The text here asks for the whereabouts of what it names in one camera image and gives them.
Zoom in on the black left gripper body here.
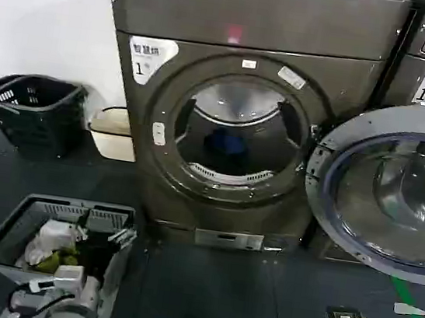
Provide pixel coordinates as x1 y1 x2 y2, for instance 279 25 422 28
77 229 122 279

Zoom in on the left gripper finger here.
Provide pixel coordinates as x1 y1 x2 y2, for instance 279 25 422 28
106 225 138 247
67 205 94 244

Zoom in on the white cloth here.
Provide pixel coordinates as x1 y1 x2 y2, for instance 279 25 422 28
14 215 89 277

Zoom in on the olive green cloth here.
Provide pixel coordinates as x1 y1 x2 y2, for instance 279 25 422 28
33 242 81 277

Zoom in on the grey plastic laundry basket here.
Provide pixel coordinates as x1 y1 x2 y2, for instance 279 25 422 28
0 188 141 302

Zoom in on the cream plastic bin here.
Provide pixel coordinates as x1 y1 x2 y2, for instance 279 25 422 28
85 103 144 164

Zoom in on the blue cloth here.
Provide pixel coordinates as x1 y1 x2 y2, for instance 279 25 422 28
201 124 251 161

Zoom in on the grey dryer with round opening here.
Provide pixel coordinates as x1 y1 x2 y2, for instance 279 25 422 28
73 0 419 271

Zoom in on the round glass dryer door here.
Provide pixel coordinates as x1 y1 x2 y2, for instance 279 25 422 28
294 90 425 280

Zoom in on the white floor sticker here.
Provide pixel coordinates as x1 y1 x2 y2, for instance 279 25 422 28
391 301 425 318

